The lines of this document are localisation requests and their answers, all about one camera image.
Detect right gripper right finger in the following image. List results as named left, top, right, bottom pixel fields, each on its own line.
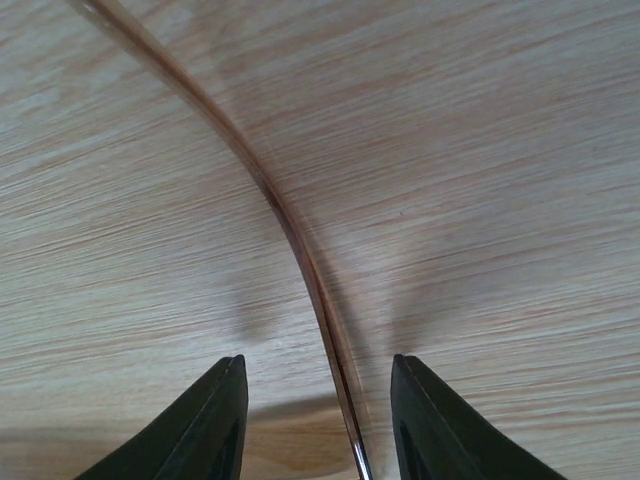
left=390, top=354, right=563, bottom=480

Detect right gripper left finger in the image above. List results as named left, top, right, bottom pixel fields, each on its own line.
left=79, top=355, right=248, bottom=480

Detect brown sunglasses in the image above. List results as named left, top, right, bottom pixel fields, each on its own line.
left=69, top=1, right=375, bottom=479

